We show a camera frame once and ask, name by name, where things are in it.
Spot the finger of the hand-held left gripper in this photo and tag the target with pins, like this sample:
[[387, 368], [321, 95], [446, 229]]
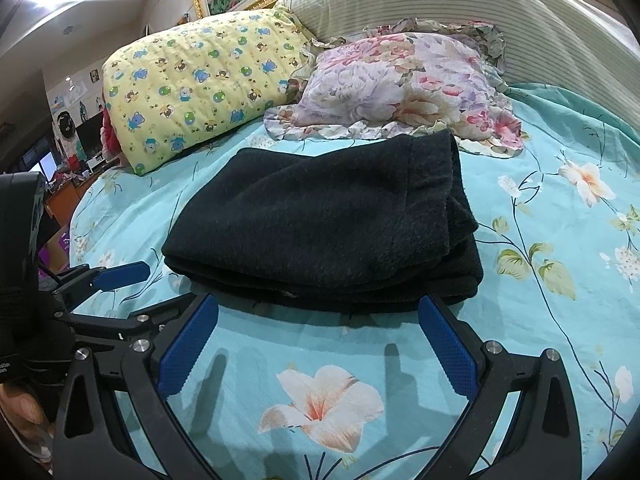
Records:
[[122, 275], [145, 317]]

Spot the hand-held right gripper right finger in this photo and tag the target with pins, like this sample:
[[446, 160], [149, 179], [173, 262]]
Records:
[[450, 347]]

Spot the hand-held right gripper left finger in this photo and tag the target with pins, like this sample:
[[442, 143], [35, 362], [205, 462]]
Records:
[[187, 347]]

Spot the black pants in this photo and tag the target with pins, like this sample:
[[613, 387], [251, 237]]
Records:
[[310, 210]]

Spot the person's left hand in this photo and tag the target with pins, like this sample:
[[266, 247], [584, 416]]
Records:
[[22, 415]]

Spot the purple bag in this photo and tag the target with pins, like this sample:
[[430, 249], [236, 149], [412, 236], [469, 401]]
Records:
[[55, 252]]

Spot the teal floral bed sheet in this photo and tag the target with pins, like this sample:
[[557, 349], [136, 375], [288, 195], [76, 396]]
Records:
[[525, 310]]

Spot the orange wooden desk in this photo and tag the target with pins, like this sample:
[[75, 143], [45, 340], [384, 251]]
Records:
[[70, 197]]

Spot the lit computer monitor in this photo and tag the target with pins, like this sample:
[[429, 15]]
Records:
[[44, 166]]

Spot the red cloth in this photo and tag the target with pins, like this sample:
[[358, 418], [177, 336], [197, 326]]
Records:
[[110, 135]]

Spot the dark computer monitor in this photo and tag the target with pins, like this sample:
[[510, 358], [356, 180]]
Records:
[[90, 137]]

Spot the yellow cartoon print pillow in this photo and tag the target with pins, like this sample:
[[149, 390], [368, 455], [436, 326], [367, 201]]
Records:
[[200, 85]]

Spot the pink floral ruffled pillow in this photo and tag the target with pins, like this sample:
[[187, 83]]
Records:
[[400, 85]]

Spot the beige striped headboard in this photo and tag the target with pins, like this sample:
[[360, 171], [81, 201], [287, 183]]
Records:
[[500, 0]]

